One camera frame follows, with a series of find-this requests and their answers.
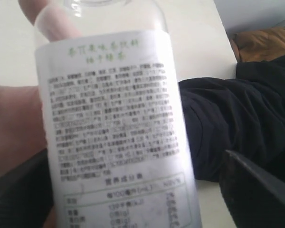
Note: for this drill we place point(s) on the clear bottle white text label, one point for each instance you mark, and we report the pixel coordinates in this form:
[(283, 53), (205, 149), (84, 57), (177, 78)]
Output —
[(117, 145)]

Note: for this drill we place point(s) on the brown cushion in background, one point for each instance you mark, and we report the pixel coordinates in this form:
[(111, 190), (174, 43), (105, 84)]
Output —
[(259, 45)]

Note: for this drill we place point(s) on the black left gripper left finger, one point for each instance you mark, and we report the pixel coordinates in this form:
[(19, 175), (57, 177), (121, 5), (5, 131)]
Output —
[(26, 195)]

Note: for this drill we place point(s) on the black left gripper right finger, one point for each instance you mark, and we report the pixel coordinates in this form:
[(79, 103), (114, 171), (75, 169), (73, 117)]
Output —
[(253, 196)]

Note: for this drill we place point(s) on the person's open bare hand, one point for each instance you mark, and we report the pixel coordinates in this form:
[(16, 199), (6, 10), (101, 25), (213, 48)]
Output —
[(21, 126)]

